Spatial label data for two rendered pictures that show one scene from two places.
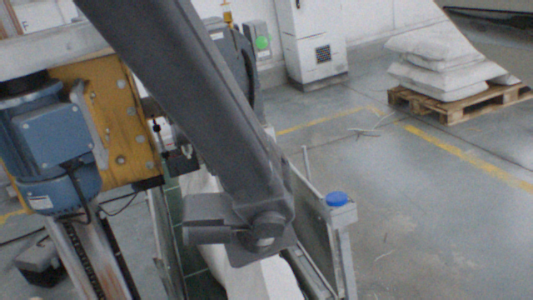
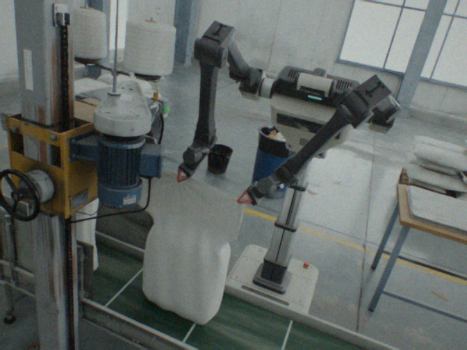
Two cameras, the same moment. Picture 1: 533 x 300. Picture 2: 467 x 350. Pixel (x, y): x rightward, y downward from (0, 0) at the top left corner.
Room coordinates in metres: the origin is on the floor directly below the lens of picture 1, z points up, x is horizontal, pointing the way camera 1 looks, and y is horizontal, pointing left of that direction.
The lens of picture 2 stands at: (-0.04, 1.26, 1.80)
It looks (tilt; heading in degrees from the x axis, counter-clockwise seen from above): 25 degrees down; 300
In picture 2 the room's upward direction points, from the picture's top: 10 degrees clockwise
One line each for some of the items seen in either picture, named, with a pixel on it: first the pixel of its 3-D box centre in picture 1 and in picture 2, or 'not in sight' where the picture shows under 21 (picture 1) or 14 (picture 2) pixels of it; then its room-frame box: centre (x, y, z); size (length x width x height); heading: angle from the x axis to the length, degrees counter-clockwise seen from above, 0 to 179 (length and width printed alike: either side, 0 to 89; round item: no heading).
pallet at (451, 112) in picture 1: (472, 87); not in sight; (3.68, -1.83, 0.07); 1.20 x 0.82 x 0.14; 106
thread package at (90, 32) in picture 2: not in sight; (86, 32); (1.17, 0.37, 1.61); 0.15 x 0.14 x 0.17; 14
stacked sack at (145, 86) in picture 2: not in sight; (124, 82); (3.78, -2.15, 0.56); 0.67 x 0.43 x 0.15; 14
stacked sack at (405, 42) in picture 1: (427, 37); (79, 88); (3.79, -1.49, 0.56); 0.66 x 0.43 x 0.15; 101
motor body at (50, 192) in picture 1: (46, 149); (120, 170); (0.87, 0.45, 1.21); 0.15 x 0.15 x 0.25
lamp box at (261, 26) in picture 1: (256, 40); (159, 107); (1.15, -0.02, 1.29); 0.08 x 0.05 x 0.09; 14
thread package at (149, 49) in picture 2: not in sight; (149, 47); (0.91, 0.31, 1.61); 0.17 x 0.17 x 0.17
